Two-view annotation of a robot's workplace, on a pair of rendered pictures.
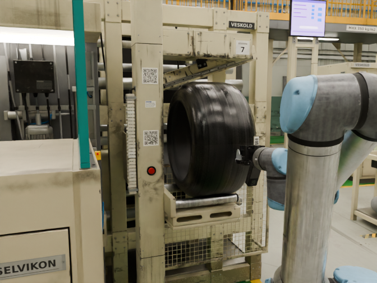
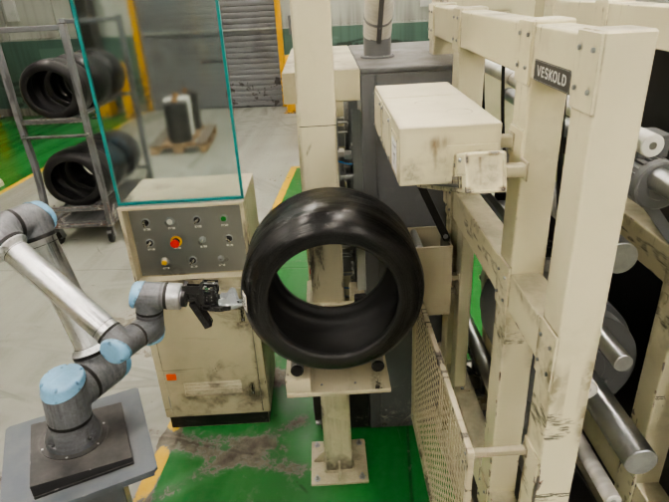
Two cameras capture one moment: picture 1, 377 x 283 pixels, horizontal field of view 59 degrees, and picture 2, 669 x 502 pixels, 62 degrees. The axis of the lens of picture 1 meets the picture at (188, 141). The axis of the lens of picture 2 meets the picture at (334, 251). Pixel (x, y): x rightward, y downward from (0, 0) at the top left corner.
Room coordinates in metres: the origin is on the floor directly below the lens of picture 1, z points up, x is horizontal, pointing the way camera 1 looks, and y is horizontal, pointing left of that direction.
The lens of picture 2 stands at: (2.28, -1.65, 2.10)
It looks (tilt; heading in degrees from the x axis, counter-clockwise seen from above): 26 degrees down; 109
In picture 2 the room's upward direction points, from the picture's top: 3 degrees counter-clockwise
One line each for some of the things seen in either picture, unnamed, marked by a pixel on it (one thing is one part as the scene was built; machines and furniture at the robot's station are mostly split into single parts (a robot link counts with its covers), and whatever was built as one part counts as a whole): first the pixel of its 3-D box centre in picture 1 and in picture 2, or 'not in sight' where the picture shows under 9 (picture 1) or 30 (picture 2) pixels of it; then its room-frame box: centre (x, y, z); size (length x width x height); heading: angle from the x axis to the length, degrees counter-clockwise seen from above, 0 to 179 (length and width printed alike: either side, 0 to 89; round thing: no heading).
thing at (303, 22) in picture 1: (307, 18); not in sight; (5.31, -1.84, 2.60); 0.60 x 0.05 x 0.55; 103
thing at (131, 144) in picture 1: (132, 144); not in sight; (1.57, 0.27, 1.19); 0.05 x 0.04 x 0.48; 19
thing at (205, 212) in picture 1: (204, 213); (300, 356); (1.59, -0.08, 0.84); 0.36 x 0.09 x 0.06; 109
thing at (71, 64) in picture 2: not in sight; (87, 126); (-1.63, 2.71, 0.96); 1.36 x 0.71 x 1.92; 103
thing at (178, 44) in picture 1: (198, 46); (425, 126); (2.04, -0.06, 1.71); 0.61 x 0.25 x 0.15; 109
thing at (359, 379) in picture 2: (194, 211); (336, 362); (1.72, -0.04, 0.80); 0.37 x 0.36 x 0.02; 19
